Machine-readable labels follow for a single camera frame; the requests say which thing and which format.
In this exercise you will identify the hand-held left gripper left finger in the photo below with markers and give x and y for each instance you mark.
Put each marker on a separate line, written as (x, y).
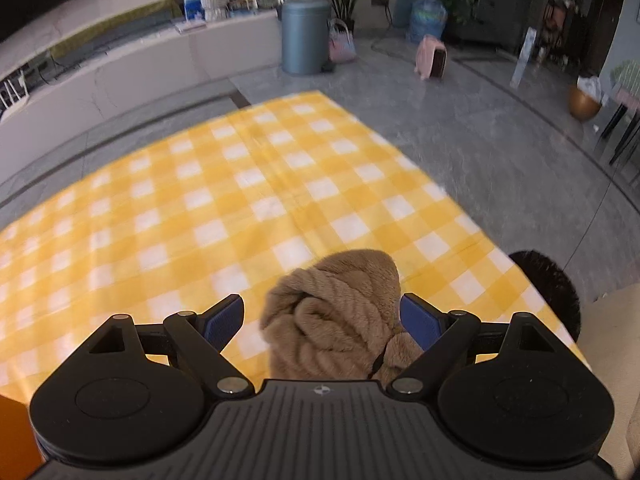
(222, 322)

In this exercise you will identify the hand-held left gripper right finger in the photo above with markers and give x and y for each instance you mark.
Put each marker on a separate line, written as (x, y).
(422, 322)

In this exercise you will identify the brown plush cloth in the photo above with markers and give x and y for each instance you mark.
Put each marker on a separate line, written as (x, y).
(330, 310)

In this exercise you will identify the orange cardboard box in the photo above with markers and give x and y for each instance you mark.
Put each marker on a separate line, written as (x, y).
(15, 435)

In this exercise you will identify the black furry item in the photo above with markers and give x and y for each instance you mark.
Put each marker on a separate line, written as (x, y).
(550, 285)

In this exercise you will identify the yellow checkered cloth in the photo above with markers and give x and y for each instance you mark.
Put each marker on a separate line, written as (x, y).
(250, 185)

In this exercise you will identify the white marble tv console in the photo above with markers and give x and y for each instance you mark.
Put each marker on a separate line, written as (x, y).
(100, 90)

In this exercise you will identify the pink space heater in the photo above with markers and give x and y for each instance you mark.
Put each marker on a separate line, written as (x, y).
(430, 57)

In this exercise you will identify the golden bowl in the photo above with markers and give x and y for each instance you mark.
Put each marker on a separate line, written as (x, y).
(584, 105)

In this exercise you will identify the woven basket bag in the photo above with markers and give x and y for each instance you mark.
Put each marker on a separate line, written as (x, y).
(342, 47)

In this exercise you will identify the blue grey trash can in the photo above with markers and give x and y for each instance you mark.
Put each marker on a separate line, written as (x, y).
(305, 35)

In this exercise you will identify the white router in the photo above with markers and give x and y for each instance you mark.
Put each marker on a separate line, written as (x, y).
(12, 105)

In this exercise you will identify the blue water bottle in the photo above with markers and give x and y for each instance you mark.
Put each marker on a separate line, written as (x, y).
(427, 17)

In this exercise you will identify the white bouquet wrap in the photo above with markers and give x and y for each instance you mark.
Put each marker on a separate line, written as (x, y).
(215, 7)

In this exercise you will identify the black cabinet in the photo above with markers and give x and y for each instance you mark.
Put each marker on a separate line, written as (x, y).
(505, 10)

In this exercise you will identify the chair with striped cushion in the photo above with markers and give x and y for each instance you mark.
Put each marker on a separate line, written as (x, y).
(629, 71)

